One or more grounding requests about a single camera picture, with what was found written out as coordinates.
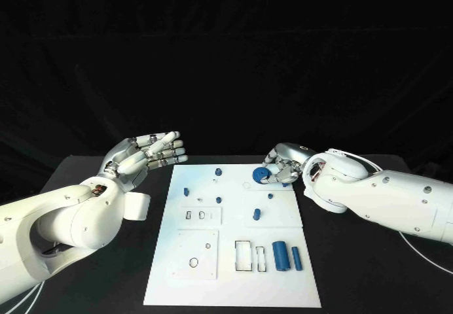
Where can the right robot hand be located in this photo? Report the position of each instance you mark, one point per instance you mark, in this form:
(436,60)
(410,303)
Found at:
(289,159)

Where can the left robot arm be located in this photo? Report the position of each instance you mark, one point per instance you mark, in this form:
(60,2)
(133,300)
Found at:
(64,220)

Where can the thin blue cylinder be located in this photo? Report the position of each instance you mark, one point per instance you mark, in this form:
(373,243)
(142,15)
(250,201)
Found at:
(296,258)

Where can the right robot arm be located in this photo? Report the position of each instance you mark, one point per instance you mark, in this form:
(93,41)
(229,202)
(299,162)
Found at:
(383,198)

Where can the white task board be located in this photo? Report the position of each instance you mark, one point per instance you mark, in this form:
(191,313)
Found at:
(231,235)

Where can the large blue cylinder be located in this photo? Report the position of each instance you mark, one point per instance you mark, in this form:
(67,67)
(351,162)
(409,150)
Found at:
(281,255)

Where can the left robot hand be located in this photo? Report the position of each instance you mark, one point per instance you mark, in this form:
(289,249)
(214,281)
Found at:
(142,159)

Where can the blue gear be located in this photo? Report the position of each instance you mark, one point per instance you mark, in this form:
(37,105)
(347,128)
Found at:
(260,173)

